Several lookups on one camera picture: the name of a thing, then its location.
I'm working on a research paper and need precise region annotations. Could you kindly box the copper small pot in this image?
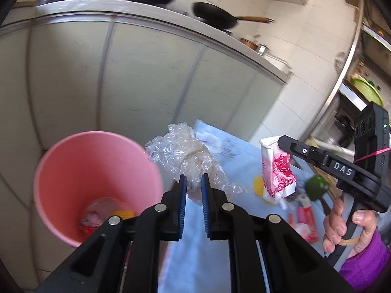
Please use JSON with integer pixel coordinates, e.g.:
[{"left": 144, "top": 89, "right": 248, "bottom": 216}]
[{"left": 239, "top": 36, "right": 259, "bottom": 52}]

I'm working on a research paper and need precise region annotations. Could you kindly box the grey kitchen cabinet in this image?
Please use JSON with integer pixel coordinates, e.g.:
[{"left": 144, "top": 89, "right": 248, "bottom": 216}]
[{"left": 0, "top": 0, "right": 291, "bottom": 291}]

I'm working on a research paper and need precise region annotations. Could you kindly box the red plastic wrapper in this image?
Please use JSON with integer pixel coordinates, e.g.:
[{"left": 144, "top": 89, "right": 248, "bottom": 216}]
[{"left": 288, "top": 206, "right": 319, "bottom": 244}]

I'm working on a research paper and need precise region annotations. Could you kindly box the pink plastic trash bin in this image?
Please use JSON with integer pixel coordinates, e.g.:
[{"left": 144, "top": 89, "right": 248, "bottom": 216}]
[{"left": 33, "top": 131, "right": 164, "bottom": 247}]

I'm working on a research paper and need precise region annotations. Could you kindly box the steel shelf rack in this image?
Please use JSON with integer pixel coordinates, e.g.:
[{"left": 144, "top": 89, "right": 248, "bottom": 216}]
[{"left": 302, "top": 0, "right": 390, "bottom": 160}]

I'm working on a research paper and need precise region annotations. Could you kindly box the black wok wooden handle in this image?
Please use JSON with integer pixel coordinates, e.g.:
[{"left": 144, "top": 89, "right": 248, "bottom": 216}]
[{"left": 192, "top": 2, "right": 274, "bottom": 31}]

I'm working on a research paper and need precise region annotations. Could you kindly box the purple sleeve forearm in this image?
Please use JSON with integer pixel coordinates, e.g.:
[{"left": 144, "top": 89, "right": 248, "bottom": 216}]
[{"left": 339, "top": 231, "right": 390, "bottom": 292}]

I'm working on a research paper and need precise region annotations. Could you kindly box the white plastic tray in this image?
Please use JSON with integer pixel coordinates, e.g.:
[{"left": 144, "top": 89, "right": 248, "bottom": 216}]
[{"left": 263, "top": 54, "right": 292, "bottom": 74}]

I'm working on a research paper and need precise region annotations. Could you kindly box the trash in bin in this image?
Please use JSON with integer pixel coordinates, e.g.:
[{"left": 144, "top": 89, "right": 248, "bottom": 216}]
[{"left": 79, "top": 197, "right": 136, "bottom": 236}]

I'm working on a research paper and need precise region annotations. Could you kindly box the green plastic basket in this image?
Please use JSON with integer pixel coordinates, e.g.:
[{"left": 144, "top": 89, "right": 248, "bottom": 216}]
[{"left": 352, "top": 77, "right": 384, "bottom": 107}]

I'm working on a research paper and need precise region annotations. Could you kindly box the red white paper carton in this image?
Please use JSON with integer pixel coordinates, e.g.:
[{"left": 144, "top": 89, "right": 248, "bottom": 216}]
[{"left": 260, "top": 136, "right": 296, "bottom": 204}]

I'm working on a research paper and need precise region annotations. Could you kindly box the yellow foam fruit net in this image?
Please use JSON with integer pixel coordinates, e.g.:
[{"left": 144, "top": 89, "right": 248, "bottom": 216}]
[{"left": 252, "top": 176, "right": 264, "bottom": 198}]

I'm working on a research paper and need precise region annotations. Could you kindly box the light blue tablecloth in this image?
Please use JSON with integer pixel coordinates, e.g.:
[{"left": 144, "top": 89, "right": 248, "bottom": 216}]
[{"left": 146, "top": 122, "right": 351, "bottom": 292}]

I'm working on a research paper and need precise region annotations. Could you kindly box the small steel cup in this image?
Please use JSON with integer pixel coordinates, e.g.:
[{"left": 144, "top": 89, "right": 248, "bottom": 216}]
[{"left": 257, "top": 44, "right": 269, "bottom": 56}]

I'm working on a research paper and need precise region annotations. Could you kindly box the green bell pepper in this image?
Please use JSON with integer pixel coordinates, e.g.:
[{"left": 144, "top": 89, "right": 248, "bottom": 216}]
[{"left": 304, "top": 175, "right": 329, "bottom": 202}]

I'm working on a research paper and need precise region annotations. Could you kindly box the person's right hand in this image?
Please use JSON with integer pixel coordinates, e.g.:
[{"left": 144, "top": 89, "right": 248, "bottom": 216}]
[{"left": 322, "top": 197, "right": 379, "bottom": 259}]

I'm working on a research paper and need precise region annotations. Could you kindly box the clear bubble wrap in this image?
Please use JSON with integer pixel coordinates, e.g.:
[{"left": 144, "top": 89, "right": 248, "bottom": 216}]
[{"left": 145, "top": 122, "right": 246, "bottom": 206}]

